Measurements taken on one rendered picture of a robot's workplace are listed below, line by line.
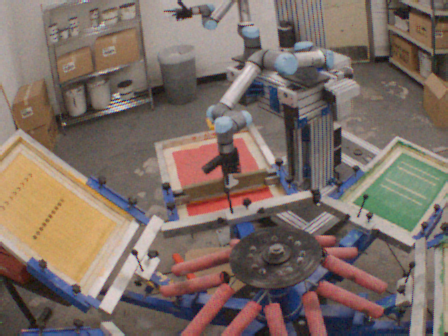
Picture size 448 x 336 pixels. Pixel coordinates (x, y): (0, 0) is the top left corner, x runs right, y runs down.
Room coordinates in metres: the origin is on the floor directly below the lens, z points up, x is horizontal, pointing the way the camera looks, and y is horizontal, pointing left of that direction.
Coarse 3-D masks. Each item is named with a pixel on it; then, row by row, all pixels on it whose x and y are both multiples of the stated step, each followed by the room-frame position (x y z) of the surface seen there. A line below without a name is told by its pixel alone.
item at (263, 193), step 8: (208, 144) 2.40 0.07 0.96; (216, 144) 2.40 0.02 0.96; (240, 144) 2.36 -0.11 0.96; (240, 152) 2.28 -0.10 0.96; (248, 152) 2.27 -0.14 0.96; (248, 160) 2.19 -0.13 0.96; (248, 168) 2.11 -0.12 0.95; (256, 168) 2.10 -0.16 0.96; (248, 192) 1.91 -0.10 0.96; (256, 192) 1.90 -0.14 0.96; (264, 192) 1.89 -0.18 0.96; (232, 200) 1.86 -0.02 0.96; (240, 200) 1.85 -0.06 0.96; (256, 200) 1.83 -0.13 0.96
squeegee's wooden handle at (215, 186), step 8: (264, 168) 1.93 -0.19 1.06; (240, 176) 1.90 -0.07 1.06; (248, 176) 1.90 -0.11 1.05; (256, 176) 1.90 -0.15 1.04; (264, 176) 1.91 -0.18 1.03; (192, 184) 1.88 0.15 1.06; (200, 184) 1.87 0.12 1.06; (208, 184) 1.87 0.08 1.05; (216, 184) 1.88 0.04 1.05; (224, 184) 1.88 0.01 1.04; (240, 184) 1.89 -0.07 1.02; (248, 184) 1.90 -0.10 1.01; (256, 184) 1.90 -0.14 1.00; (264, 184) 1.91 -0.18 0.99; (184, 192) 1.85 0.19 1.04; (192, 192) 1.86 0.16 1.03; (200, 192) 1.86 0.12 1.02; (208, 192) 1.87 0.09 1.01; (216, 192) 1.88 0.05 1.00
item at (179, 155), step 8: (176, 152) 2.37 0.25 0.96; (184, 152) 2.35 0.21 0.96; (192, 152) 2.34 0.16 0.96; (200, 152) 2.33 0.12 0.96; (176, 160) 2.28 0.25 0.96; (184, 160) 2.27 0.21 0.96; (184, 168) 2.19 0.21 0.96; (184, 176) 2.11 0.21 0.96; (184, 184) 2.04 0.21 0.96; (208, 200) 1.88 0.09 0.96; (216, 200) 1.88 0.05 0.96; (224, 200) 1.87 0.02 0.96; (192, 208) 1.84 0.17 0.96; (200, 208) 1.83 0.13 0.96; (208, 208) 1.82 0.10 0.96; (216, 208) 1.81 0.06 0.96; (224, 208) 1.80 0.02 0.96
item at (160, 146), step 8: (248, 128) 2.49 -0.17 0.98; (192, 136) 2.46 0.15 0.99; (200, 136) 2.46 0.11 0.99; (208, 136) 2.46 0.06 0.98; (256, 136) 2.37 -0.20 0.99; (160, 144) 2.42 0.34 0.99; (168, 144) 2.43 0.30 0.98; (176, 144) 2.43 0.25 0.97; (264, 144) 2.27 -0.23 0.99; (160, 152) 2.33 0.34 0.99; (264, 152) 2.19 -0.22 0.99; (160, 160) 2.25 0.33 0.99; (272, 160) 2.10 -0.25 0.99; (160, 168) 2.17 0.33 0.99; (168, 176) 2.08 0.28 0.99; (280, 184) 1.90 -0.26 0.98; (264, 200) 1.78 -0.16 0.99
